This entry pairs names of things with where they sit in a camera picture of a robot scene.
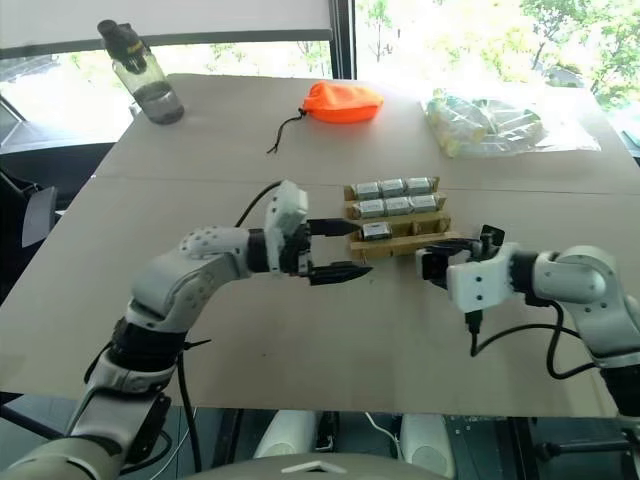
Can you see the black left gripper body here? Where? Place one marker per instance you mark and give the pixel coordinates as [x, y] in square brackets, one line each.
[296, 250]

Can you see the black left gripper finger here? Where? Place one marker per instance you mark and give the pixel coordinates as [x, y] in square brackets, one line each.
[332, 227]
[340, 272]

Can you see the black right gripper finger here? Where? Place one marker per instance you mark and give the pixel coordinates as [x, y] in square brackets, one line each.
[450, 243]
[492, 236]

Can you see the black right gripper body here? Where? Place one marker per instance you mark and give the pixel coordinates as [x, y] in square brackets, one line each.
[434, 265]

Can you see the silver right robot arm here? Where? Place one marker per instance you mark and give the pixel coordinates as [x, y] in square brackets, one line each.
[582, 285]

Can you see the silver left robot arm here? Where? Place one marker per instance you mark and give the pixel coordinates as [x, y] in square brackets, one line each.
[170, 285]

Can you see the wooden tray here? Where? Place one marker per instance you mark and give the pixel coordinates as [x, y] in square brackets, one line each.
[400, 246]

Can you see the clear plastic bag of packets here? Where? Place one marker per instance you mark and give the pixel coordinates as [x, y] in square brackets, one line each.
[490, 122]

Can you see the white rounded robot leg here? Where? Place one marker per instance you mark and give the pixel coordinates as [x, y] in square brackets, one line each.
[427, 442]
[285, 437]

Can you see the grey robot torso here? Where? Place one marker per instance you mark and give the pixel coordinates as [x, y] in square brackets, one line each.
[310, 467]

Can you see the black equipment under table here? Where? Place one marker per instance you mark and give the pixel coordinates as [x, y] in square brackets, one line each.
[560, 445]

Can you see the clear bottle with black cap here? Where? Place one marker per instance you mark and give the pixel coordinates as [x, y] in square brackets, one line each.
[150, 80]

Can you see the white roller blind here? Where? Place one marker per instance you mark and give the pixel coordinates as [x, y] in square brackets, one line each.
[200, 20]

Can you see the small silver camera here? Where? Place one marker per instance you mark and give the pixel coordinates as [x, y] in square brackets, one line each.
[398, 205]
[367, 188]
[370, 208]
[424, 203]
[393, 187]
[376, 231]
[419, 185]

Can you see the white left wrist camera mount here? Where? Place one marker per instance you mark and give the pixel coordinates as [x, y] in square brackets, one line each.
[287, 207]

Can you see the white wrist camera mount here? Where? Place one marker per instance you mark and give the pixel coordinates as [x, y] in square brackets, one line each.
[480, 287]
[287, 207]

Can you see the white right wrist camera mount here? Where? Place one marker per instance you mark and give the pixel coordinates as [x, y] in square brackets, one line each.
[480, 287]

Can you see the black window frame post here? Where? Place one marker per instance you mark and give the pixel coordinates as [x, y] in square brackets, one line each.
[342, 40]

